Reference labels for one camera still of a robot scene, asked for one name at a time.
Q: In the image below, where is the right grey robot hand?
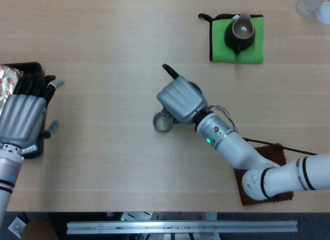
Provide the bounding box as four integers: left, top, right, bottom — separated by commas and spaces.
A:
156, 63, 208, 124

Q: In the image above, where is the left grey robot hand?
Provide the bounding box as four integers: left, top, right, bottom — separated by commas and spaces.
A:
0, 73, 65, 154

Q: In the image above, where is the black cast iron teapot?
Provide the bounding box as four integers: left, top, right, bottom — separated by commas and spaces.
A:
189, 81, 204, 96

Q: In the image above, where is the grey-green ceramic teacup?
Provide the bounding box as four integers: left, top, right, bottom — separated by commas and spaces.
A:
152, 109, 174, 133

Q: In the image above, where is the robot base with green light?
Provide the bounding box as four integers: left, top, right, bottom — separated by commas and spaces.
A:
105, 211, 219, 221

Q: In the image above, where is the black plastic tray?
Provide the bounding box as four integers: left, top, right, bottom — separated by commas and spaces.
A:
0, 61, 46, 158

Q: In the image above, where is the green cloth with black trim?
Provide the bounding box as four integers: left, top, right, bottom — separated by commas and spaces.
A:
197, 13, 265, 64

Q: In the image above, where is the dark ceramic pouring pitcher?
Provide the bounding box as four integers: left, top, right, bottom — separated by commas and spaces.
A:
223, 12, 256, 55

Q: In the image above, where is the brown ribbed cloth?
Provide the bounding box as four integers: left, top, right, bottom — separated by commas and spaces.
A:
233, 144, 294, 206

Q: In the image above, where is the white floor socket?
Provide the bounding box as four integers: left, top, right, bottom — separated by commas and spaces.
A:
7, 216, 27, 238

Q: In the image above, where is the brown round stool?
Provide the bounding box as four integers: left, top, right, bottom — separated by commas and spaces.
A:
20, 218, 59, 240

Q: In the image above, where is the frosted glass bottle wooden cap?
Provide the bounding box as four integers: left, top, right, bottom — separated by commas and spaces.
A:
295, 0, 326, 18

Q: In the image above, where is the white round lid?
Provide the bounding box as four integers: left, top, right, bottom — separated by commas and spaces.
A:
315, 1, 330, 25

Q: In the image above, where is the dark right arm cable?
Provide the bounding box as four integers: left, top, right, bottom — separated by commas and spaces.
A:
242, 137, 319, 156

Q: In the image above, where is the aluminium profile rail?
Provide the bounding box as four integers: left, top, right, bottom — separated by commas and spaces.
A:
66, 220, 299, 235

